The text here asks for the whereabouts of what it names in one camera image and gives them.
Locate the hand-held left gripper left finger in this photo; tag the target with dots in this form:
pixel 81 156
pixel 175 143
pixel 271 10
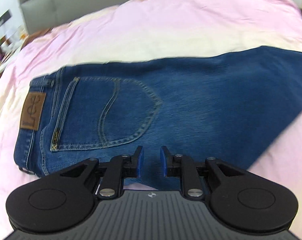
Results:
pixel 140 160

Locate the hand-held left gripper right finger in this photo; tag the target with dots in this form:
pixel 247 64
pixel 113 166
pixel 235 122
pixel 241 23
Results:
pixel 163 160

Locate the blue denim pants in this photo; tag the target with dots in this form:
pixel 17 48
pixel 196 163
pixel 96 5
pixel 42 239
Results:
pixel 191 100

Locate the pink bed blanket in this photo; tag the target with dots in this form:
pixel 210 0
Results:
pixel 166 25

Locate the brown cloth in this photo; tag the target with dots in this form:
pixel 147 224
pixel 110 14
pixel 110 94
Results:
pixel 35 37

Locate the wooden nightstand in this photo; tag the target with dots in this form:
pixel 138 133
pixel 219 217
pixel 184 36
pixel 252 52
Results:
pixel 2 66

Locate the grey padded headboard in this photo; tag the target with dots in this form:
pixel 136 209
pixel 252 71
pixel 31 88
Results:
pixel 53 7

